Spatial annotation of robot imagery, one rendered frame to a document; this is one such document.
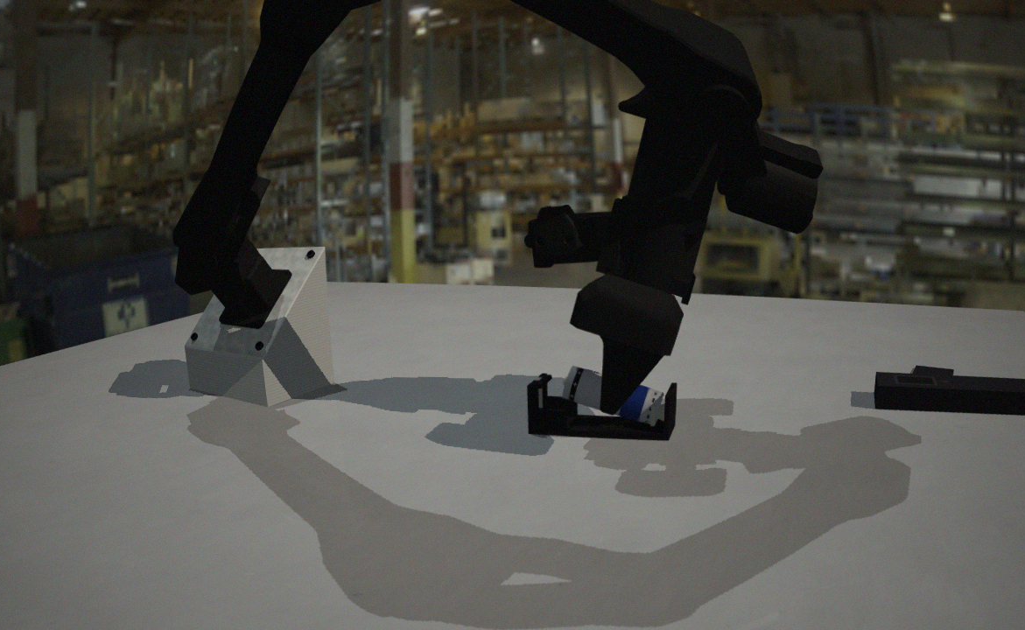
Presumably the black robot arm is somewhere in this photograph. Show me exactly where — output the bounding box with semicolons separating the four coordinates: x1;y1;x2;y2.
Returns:
172;0;824;329

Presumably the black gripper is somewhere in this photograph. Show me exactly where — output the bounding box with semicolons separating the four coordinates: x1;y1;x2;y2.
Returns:
570;181;710;415

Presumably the grey cylindrical battery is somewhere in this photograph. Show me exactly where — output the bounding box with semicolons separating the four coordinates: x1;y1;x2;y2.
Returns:
562;365;663;424

